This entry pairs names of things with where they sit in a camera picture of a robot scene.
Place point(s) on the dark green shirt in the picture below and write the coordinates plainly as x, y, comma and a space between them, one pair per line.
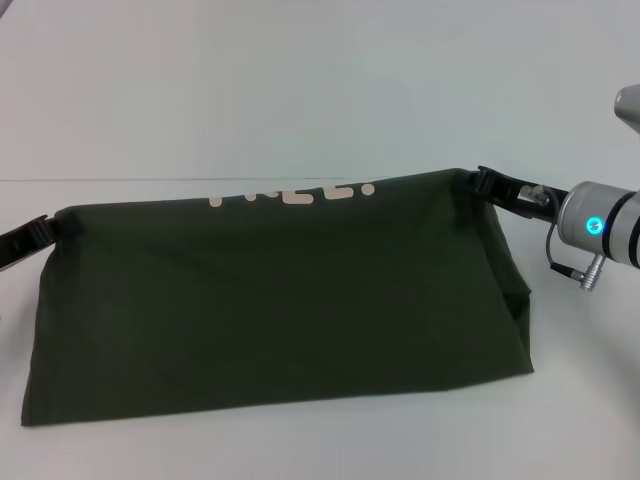
280, 310

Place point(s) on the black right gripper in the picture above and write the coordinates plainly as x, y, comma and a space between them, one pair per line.
530, 197

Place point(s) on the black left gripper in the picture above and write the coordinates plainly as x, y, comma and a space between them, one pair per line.
17, 245

